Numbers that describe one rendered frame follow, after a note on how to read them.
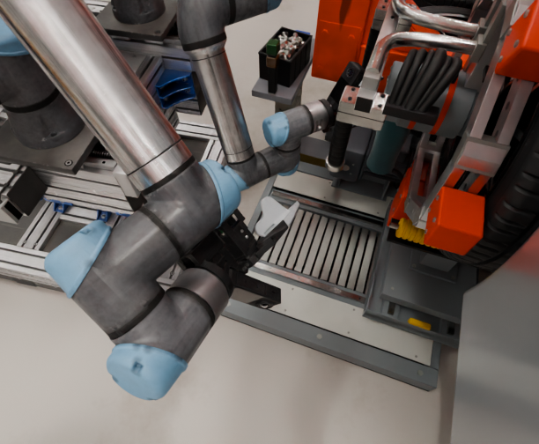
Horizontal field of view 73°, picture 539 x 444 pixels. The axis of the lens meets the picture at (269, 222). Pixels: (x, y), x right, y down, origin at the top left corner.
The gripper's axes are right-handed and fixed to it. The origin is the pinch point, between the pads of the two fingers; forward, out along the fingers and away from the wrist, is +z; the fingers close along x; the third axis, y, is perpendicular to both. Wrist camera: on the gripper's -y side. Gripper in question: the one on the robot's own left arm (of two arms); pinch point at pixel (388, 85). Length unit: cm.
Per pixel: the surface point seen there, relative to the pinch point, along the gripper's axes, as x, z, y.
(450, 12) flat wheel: -56, 85, 29
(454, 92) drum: 19.7, -2.0, -12.4
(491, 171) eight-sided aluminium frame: 40.1, -14.3, -16.0
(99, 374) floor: 12, -108, 79
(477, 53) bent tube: 20.3, -2.4, -21.7
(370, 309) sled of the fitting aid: 38, -14, 61
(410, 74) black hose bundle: 21.7, -19.4, -23.6
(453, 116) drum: 22.6, -3.0, -8.8
